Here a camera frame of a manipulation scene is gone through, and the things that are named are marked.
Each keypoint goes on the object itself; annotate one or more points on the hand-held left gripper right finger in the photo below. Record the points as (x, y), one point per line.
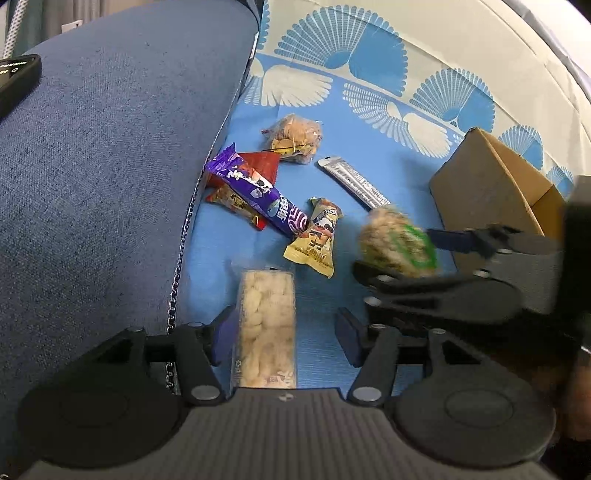
(347, 333)

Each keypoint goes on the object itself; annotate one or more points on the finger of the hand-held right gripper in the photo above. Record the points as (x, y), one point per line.
(415, 288)
(452, 240)

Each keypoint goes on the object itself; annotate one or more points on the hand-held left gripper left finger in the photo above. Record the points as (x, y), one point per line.
(222, 328)

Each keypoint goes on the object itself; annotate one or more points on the clear box of white snacks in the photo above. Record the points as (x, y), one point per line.
(268, 318)

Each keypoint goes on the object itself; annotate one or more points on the green label rice ball snack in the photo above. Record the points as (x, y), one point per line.
(395, 242)

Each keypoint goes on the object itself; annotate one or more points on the cardboard box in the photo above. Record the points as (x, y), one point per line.
(489, 194)

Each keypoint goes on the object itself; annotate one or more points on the red-ended brown snack bar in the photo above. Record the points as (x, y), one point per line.
(233, 201)

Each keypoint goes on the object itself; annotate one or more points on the purple snack packet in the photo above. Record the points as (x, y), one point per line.
(258, 194)

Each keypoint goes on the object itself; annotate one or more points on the clear bag of brown snacks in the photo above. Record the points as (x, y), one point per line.
(293, 136)

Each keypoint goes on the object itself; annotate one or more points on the yellow cartoon snack packet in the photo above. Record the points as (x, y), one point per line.
(316, 235)

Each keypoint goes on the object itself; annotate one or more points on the silver stick packet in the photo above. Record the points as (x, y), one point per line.
(355, 182)

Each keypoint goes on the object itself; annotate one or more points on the plain red snack packet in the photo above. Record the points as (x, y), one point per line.
(265, 164)

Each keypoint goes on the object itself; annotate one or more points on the blue fan-print cloth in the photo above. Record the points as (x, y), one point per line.
(415, 69)

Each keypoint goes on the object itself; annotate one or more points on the blue fabric cushion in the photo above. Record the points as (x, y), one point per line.
(115, 175)

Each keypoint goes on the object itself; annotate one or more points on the teal grey curtain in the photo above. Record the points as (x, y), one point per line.
(41, 21)

